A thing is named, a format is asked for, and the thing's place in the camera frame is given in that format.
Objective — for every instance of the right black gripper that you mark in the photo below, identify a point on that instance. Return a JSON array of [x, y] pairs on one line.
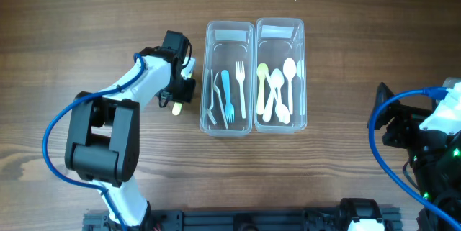
[[390, 116]]

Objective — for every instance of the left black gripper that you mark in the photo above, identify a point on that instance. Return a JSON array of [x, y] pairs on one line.
[[184, 91]]

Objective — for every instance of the yellow plastic fork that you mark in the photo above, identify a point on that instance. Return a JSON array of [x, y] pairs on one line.
[[177, 108]]

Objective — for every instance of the light blue plastic fork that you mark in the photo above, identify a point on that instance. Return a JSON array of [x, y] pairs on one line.
[[229, 108]]

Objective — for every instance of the white plastic fork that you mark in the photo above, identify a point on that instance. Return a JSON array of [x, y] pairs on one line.
[[240, 77]]

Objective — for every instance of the yellow plastic spoon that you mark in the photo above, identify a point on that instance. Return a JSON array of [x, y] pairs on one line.
[[261, 72]]

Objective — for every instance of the white spoon thin handle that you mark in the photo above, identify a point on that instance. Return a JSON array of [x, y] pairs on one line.
[[273, 101]]

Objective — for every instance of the white spoon bowl down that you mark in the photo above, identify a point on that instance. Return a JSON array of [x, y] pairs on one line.
[[286, 119]]

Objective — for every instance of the white spoon wide handle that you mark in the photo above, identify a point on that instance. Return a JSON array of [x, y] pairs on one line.
[[289, 71]]

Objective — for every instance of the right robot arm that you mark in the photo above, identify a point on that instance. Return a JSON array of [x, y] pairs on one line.
[[435, 182]]

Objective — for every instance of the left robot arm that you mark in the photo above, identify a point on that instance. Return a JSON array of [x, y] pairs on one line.
[[103, 144]]

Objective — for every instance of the left clear plastic container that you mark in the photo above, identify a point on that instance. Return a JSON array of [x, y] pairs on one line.
[[226, 43]]

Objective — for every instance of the clear plastic container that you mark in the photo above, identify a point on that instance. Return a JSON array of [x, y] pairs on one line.
[[226, 43], [276, 40]]

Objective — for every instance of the right clear plastic container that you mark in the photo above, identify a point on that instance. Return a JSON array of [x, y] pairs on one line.
[[276, 40]]

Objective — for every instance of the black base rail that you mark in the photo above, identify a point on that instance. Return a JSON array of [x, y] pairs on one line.
[[296, 219]]

